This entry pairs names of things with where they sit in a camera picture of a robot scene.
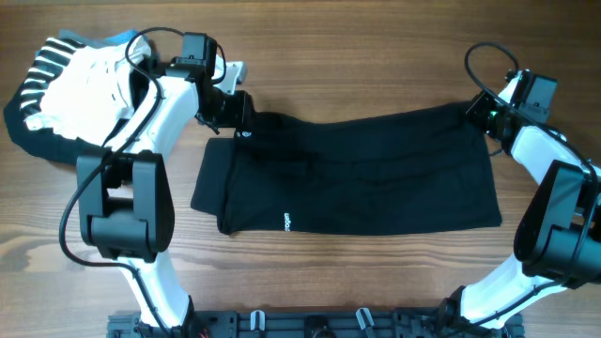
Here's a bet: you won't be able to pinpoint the black t-shirt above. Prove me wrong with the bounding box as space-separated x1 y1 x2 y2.
191 102 501 236

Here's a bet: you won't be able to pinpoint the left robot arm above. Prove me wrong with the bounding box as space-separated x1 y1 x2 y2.
59 32 255 337

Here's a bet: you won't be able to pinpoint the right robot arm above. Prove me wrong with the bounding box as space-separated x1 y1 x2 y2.
436 69 600 337

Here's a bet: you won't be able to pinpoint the grey blue folded garments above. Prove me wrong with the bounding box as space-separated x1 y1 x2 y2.
58 30 153 61

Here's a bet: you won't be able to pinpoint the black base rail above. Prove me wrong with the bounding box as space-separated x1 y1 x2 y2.
106 308 526 338

